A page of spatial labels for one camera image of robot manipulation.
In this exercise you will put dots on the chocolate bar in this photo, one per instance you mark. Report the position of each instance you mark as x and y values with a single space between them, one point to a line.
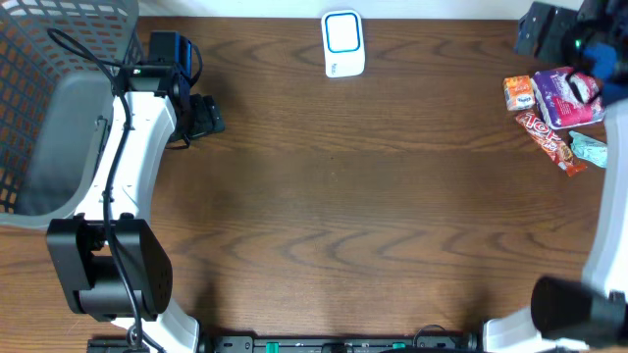
551 143

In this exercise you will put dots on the teal flushable wipes pack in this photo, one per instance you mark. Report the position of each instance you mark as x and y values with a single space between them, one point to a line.
589 149

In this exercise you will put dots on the white barcode scanner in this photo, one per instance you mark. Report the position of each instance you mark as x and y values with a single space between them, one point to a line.
343 44

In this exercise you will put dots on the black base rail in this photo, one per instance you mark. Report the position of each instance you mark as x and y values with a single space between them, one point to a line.
428 341

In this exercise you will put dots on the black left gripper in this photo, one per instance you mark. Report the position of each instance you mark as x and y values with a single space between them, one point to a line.
204 118

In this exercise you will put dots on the orange Kleenex tissue pack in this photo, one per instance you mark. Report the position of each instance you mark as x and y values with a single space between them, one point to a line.
519 93

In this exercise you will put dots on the purple sanitary pad pack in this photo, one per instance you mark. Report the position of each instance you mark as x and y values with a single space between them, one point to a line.
566 99

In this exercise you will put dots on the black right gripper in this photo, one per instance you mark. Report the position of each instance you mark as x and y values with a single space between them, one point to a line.
550 44

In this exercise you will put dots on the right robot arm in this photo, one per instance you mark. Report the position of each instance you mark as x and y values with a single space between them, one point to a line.
576 315

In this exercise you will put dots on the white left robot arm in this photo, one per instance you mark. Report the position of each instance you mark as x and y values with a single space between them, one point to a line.
110 264

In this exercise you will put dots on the grey plastic shopping basket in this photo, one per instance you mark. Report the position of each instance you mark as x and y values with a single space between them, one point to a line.
56 108

